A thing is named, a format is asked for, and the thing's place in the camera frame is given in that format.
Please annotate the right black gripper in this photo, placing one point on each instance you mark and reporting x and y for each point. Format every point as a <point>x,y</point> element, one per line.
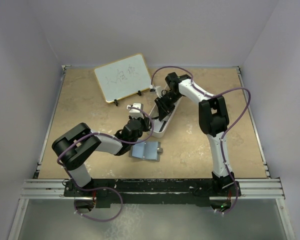
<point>164,108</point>

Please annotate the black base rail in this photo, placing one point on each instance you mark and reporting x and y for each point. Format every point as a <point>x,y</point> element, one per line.
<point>146,191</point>

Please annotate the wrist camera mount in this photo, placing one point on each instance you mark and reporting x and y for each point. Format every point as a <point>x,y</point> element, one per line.
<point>135,111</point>
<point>157,89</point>

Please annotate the small whiteboard wooden frame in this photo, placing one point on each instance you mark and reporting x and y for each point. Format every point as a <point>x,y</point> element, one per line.
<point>123,78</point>

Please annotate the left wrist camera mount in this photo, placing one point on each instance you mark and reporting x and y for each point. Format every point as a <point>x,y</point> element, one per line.
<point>135,111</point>

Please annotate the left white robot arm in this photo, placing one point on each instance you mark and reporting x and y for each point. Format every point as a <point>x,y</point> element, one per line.
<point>75,146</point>

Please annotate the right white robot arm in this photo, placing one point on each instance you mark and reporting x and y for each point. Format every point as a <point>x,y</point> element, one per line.
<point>213,121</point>

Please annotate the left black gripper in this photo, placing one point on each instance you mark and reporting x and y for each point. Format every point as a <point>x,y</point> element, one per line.
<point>145,122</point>

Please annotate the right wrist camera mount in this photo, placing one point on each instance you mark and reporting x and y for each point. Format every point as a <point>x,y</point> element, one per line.
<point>157,89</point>

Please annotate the grey card holder wallet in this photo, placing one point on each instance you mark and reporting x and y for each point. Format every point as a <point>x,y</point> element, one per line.
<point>146,151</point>

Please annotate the white oblong plastic tray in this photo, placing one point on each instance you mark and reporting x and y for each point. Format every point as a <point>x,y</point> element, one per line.
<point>160,126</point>

